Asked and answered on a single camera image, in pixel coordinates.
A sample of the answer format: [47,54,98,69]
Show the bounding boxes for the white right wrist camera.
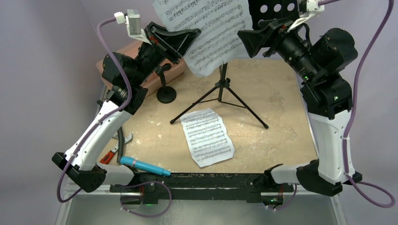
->
[287,0,325,32]

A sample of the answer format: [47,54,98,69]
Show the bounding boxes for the pink translucent plastic case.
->
[96,40,187,96]

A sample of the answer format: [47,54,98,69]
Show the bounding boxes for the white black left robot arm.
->
[52,22,201,193]

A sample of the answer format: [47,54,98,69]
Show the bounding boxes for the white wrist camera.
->
[114,9,151,44]
[287,0,325,32]

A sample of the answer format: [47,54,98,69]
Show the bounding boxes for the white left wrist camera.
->
[114,9,151,44]

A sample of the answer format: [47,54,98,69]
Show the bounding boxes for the sheet music page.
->
[180,108,235,168]
[152,0,253,77]

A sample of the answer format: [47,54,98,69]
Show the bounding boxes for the black microphone desk stand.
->
[155,63,176,104]

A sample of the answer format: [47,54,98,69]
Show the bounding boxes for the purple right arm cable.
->
[263,0,396,212]

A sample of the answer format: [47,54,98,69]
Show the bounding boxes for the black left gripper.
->
[131,22,200,85]

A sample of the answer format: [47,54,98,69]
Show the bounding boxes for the black folding music stand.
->
[170,0,301,130]

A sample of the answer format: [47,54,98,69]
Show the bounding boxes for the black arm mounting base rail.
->
[110,172,294,204]

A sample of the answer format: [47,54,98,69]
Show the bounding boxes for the red handled pliers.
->
[99,133,133,164]

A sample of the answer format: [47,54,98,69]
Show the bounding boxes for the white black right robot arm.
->
[237,19,362,196]

